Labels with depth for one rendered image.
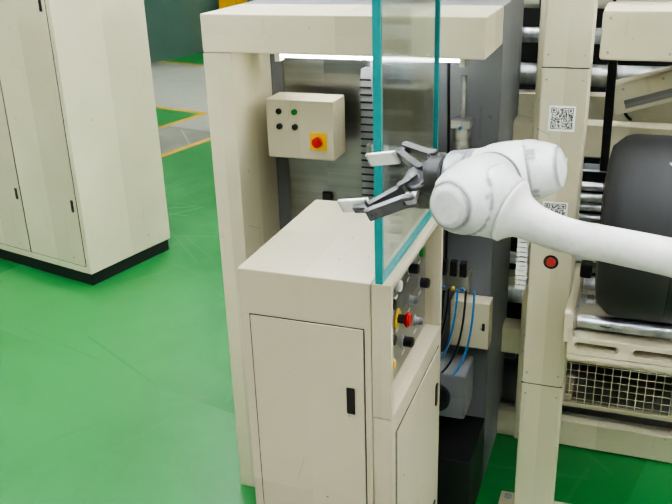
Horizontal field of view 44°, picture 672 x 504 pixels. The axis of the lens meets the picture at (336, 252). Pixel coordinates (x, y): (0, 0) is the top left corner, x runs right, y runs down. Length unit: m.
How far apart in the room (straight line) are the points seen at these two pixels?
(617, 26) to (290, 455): 1.58
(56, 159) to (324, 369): 3.30
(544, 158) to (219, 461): 2.43
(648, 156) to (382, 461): 1.12
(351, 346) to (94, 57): 3.36
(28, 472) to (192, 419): 0.71
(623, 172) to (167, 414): 2.33
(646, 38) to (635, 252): 1.45
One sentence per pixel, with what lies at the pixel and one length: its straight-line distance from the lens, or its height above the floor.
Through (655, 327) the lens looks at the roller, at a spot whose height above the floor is 0.92.
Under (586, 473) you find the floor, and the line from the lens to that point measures 3.52.
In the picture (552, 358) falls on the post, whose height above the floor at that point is 0.72.
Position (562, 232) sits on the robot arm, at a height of 1.62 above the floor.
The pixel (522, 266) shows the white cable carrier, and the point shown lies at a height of 1.03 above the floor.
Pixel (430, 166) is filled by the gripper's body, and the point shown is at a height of 1.65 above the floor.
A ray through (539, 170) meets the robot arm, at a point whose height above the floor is 1.68.
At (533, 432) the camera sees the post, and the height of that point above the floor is 0.43.
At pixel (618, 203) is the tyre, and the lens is 2.40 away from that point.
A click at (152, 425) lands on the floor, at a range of 3.82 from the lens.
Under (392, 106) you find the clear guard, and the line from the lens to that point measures 1.90.
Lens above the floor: 2.08
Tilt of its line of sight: 22 degrees down
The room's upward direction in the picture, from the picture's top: 2 degrees counter-clockwise
